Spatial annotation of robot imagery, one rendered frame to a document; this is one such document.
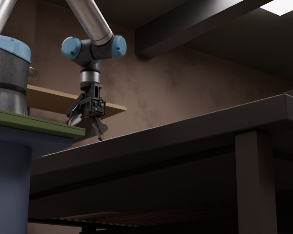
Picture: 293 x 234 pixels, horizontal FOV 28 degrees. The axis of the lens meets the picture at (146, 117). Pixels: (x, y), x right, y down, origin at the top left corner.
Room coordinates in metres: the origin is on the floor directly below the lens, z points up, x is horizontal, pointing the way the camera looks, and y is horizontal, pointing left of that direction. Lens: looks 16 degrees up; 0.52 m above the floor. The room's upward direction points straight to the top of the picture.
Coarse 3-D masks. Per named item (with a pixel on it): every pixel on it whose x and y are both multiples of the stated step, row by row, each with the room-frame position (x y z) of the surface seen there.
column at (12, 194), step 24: (0, 144) 1.31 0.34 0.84; (24, 144) 1.35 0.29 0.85; (48, 144) 1.35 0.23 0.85; (72, 144) 1.37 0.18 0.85; (0, 168) 1.31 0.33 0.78; (24, 168) 1.36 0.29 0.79; (0, 192) 1.31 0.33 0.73; (24, 192) 1.36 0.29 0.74; (0, 216) 1.32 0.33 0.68; (24, 216) 1.37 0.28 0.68
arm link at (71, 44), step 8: (64, 40) 1.87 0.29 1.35; (72, 40) 1.85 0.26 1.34; (80, 40) 1.87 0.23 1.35; (88, 40) 1.86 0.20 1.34; (64, 48) 1.87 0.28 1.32; (72, 48) 1.85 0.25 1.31; (80, 48) 1.86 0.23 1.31; (88, 48) 1.85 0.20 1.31; (72, 56) 1.87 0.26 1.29; (80, 56) 1.88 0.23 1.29; (88, 56) 1.87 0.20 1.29; (80, 64) 1.94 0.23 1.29; (88, 64) 1.95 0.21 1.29
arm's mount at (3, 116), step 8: (0, 112) 1.22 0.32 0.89; (8, 112) 1.23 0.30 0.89; (0, 120) 1.22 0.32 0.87; (8, 120) 1.23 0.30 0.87; (16, 120) 1.24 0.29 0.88; (24, 120) 1.25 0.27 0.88; (32, 120) 1.26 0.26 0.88; (40, 120) 1.27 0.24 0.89; (16, 128) 1.28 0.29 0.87; (24, 128) 1.28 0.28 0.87; (32, 128) 1.28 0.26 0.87; (40, 128) 1.28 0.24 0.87; (48, 128) 1.29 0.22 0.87; (56, 128) 1.30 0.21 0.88; (64, 128) 1.31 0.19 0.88; (72, 128) 1.33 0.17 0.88; (80, 128) 1.34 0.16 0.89; (64, 136) 1.35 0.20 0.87; (72, 136) 1.35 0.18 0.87; (80, 136) 1.35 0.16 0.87
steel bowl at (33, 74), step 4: (32, 68) 4.13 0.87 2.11; (32, 72) 4.15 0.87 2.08; (36, 72) 4.20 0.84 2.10; (28, 76) 4.13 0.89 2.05; (32, 76) 4.16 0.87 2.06; (36, 76) 4.21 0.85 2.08; (28, 80) 4.16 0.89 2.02; (32, 80) 4.19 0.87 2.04; (36, 80) 4.25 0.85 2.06; (32, 84) 4.23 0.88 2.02
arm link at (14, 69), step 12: (0, 36) 1.33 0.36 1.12; (0, 48) 1.33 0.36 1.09; (12, 48) 1.33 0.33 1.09; (24, 48) 1.36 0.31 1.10; (0, 60) 1.33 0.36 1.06; (12, 60) 1.34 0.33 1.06; (24, 60) 1.36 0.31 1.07; (0, 72) 1.33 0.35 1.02; (12, 72) 1.34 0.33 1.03; (24, 72) 1.37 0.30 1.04; (24, 84) 1.37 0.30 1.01
